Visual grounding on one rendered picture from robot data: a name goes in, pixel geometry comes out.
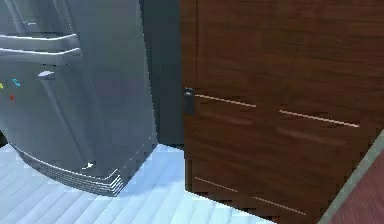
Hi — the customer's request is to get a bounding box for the brown wooden room door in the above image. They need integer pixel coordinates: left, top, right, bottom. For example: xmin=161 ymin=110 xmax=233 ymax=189
xmin=179 ymin=0 xmax=384 ymax=224

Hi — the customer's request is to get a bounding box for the dark grey door handle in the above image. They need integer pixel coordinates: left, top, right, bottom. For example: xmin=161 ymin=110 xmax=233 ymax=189
xmin=183 ymin=87 xmax=196 ymax=116

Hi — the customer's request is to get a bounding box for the grey steel fridge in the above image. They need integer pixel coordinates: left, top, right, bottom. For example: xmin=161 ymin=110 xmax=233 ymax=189
xmin=0 ymin=0 xmax=159 ymax=198

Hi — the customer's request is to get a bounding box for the grey fridge handle bar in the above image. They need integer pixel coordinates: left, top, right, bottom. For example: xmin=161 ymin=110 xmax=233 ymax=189
xmin=0 ymin=47 xmax=83 ymax=66
xmin=0 ymin=33 xmax=82 ymax=53

